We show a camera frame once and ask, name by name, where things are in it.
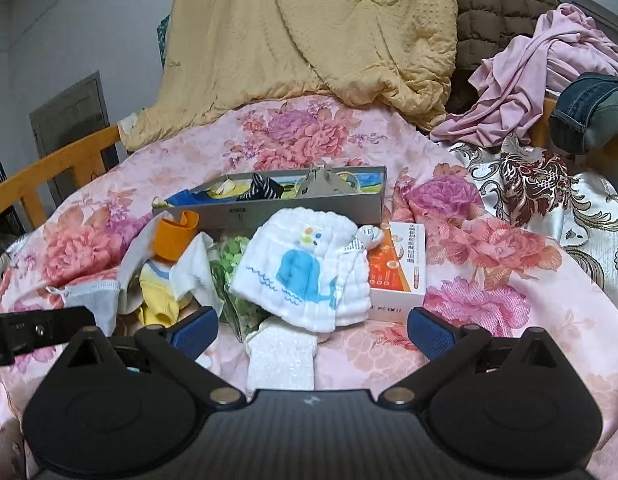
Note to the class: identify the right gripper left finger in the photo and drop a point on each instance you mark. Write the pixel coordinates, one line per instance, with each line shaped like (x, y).
(173, 351)

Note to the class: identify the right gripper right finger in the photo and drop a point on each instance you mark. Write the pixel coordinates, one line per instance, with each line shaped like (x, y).
(449, 350)

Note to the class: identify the white small cloth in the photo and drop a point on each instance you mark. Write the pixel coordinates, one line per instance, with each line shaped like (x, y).
(191, 273)

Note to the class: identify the white cloth blue print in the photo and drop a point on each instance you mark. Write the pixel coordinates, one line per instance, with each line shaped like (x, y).
(309, 268)

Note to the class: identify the striped yellow sock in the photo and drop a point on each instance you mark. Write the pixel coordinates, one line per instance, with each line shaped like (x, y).
(159, 303)

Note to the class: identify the orange white medicine box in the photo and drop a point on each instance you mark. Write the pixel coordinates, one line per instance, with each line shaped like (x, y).
(397, 274)

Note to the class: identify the white lace cloth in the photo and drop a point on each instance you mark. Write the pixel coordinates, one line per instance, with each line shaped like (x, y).
(281, 357)

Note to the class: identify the grey shallow cardboard box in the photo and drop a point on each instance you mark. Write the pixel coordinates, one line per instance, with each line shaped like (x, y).
(215, 200)

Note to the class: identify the black white striped sock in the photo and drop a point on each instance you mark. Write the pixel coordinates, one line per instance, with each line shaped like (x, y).
(262, 188)

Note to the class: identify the cream maroon brocade cover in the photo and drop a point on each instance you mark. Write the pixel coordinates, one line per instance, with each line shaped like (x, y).
(546, 193)

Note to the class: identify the grey cardboard animal cutout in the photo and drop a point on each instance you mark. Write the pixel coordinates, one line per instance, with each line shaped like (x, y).
(327, 181)

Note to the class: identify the grey door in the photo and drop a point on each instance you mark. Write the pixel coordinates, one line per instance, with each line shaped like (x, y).
(73, 114)

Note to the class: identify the pink crumpled garment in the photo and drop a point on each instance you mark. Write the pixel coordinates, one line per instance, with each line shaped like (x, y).
(511, 85)

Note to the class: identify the blue denim jeans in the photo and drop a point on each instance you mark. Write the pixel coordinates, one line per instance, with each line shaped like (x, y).
(586, 114)

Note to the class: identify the yellow dotted quilt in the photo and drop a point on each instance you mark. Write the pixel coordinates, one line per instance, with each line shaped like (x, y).
(223, 54)

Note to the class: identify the brown quilted jacket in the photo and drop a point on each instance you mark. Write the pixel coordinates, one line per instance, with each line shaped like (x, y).
(485, 28)

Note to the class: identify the wooden bed rail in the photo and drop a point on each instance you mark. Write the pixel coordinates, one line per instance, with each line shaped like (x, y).
(82, 158)

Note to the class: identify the colourful wall poster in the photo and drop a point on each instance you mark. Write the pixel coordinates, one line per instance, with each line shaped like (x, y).
(162, 30)

